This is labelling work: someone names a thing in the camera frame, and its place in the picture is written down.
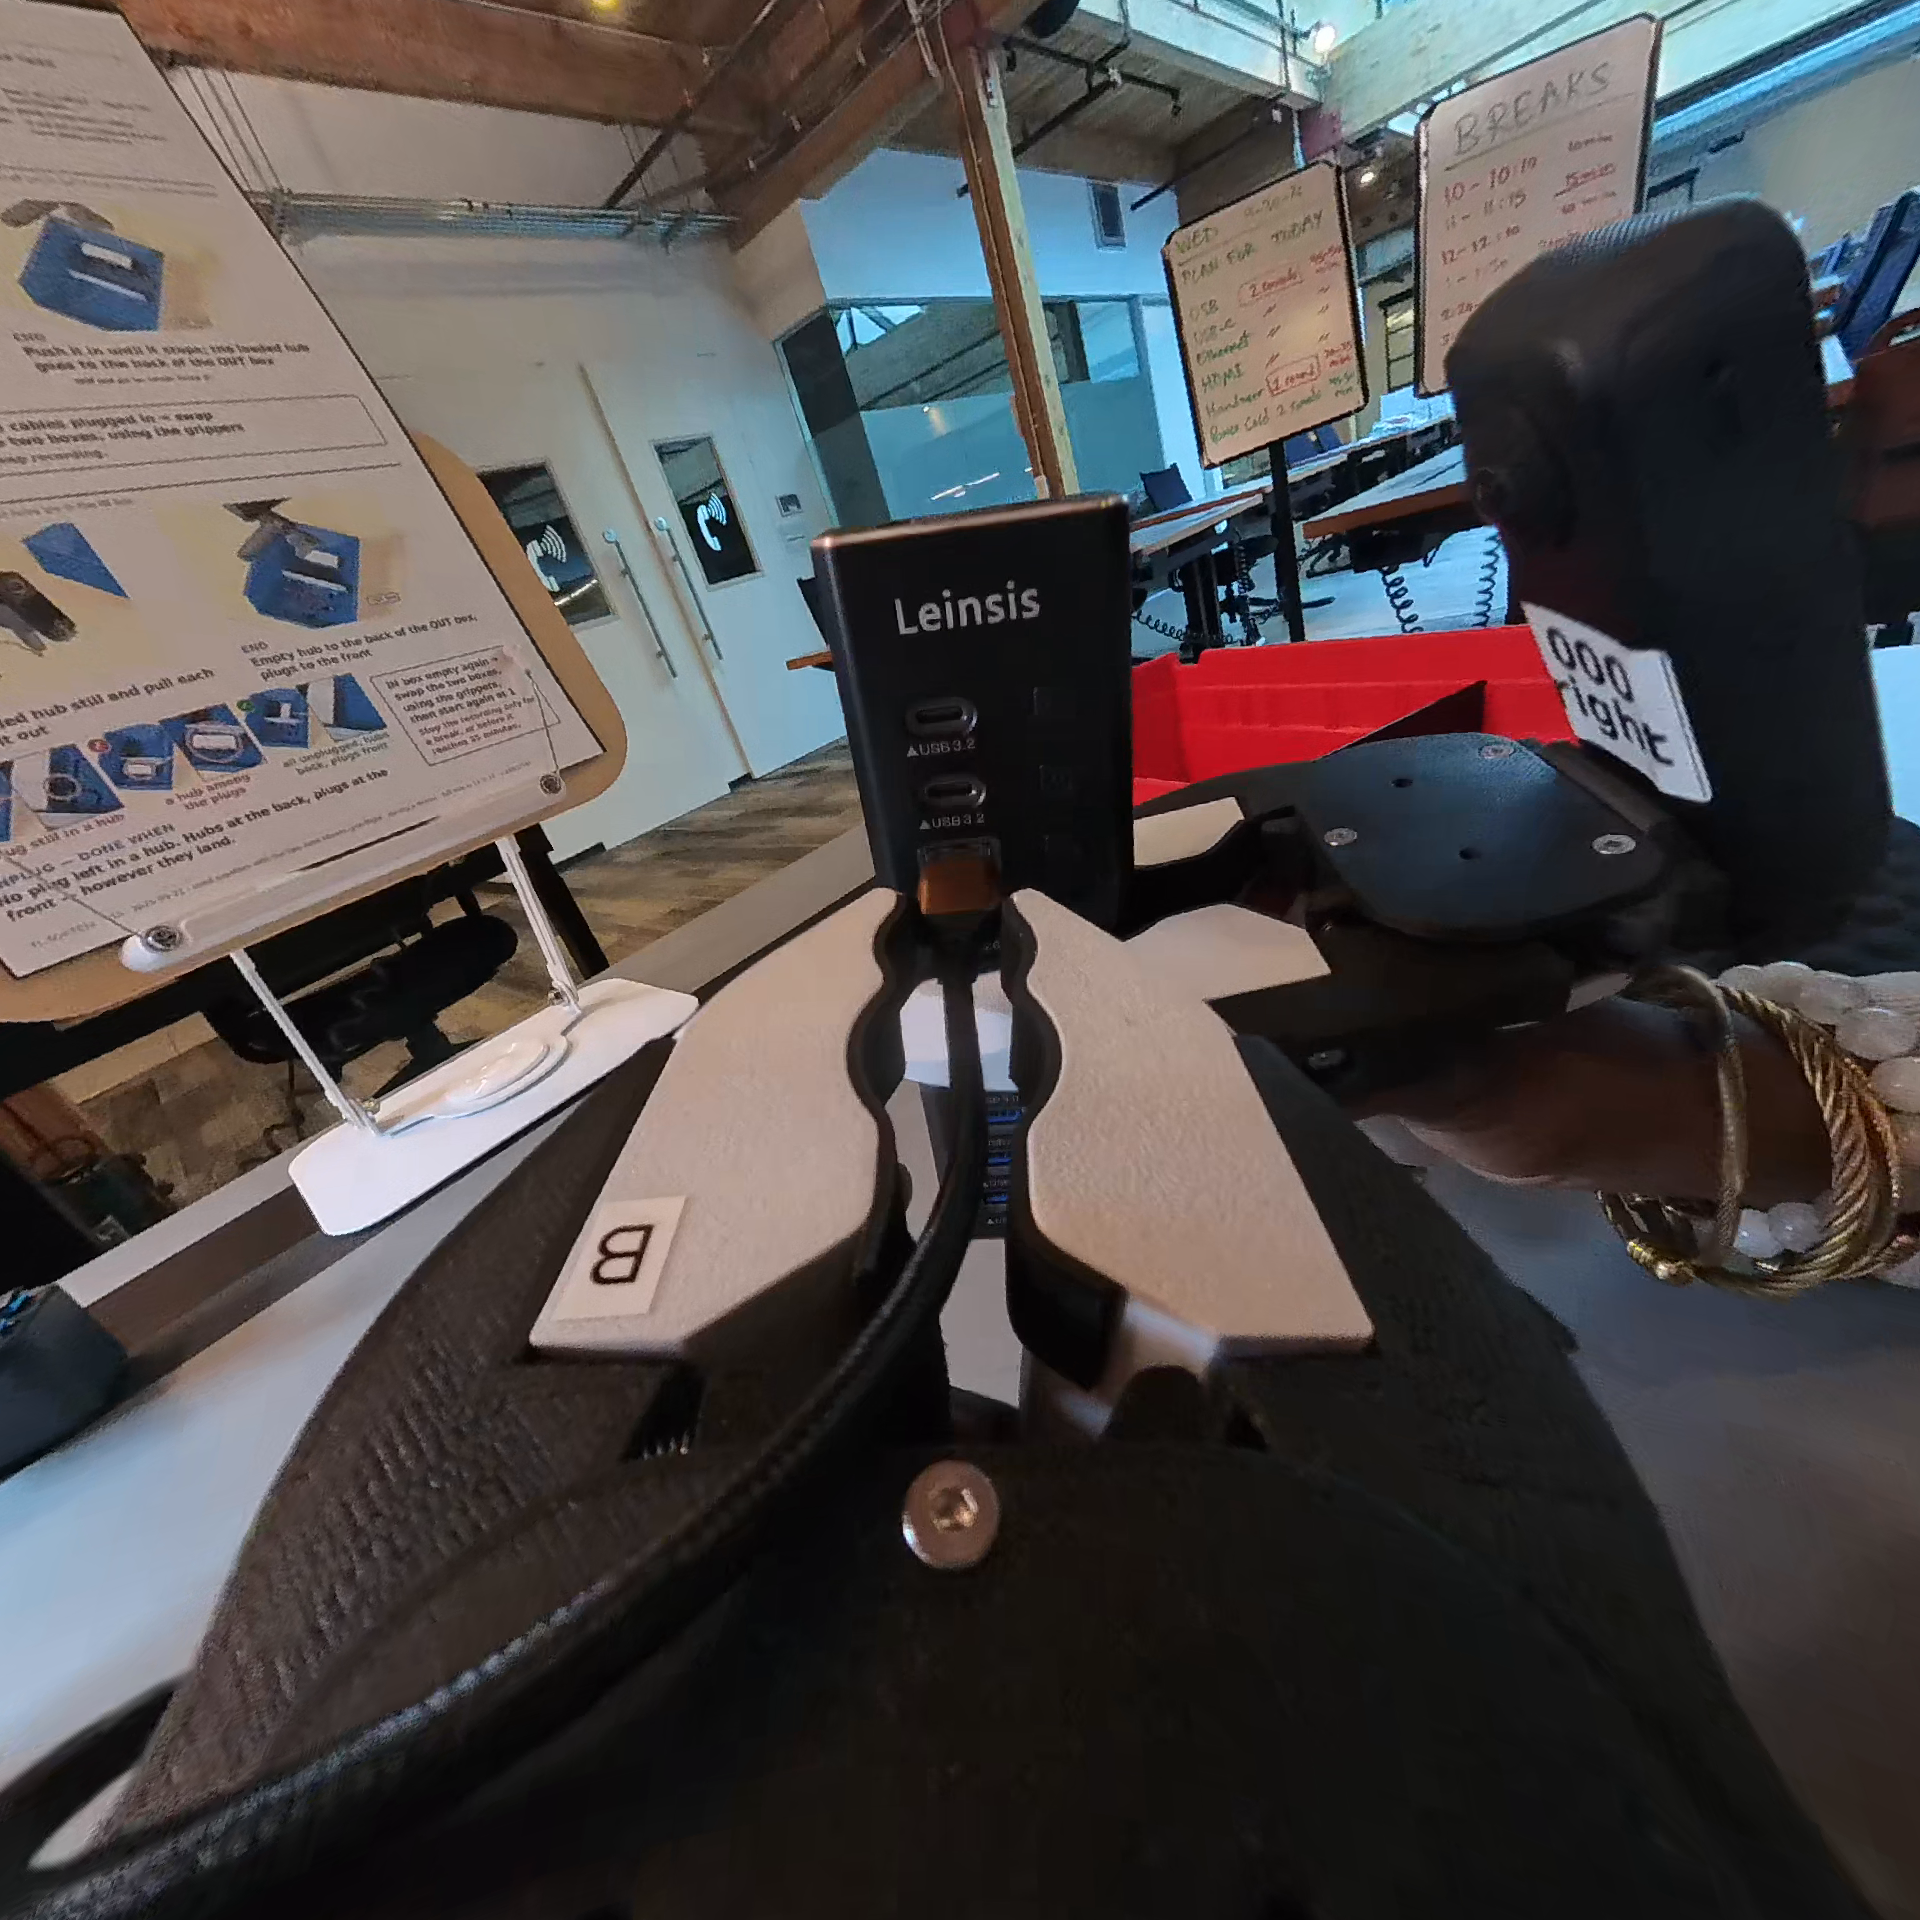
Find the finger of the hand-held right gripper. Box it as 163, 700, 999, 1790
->
1132, 796, 1251, 876
1125, 912, 1337, 1010

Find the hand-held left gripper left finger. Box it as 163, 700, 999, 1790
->
529, 889, 914, 1370

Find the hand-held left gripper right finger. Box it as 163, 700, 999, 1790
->
1002, 889, 1377, 1391

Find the black usb cable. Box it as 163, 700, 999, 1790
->
0, 843, 1004, 1920

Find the black usb hub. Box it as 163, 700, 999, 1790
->
809, 497, 1136, 1240

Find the person's right hand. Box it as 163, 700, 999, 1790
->
1341, 991, 1744, 1203

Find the red plastic bin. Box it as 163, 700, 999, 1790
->
1129, 626, 1579, 816

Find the white sheet stand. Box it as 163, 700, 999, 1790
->
224, 831, 701, 1242

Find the row of office desks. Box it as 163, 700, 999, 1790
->
1128, 411, 1480, 666

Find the black office chair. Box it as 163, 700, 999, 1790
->
199, 912, 521, 1070

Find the handwritten whiteboard on stand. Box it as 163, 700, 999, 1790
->
1162, 156, 1371, 649

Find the instruction sheet on white stand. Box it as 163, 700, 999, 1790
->
0, 432, 628, 1026

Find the thin gold bangle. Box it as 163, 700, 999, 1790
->
1627, 966, 1761, 1281

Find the door with phone sign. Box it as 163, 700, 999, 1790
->
648, 432, 763, 785

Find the wooden column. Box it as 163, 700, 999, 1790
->
941, 0, 1085, 500

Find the twisted gold bangle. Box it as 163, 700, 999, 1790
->
1624, 991, 1912, 1298

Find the dark blue box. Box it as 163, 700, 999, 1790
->
0, 1281, 130, 1480

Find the printed instruction sheet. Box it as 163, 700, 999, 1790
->
0, 0, 570, 980

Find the black coiled cable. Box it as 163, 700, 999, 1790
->
1377, 529, 1506, 643

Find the white bead bracelet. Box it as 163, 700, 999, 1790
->
1709, 961, 1920, 1296

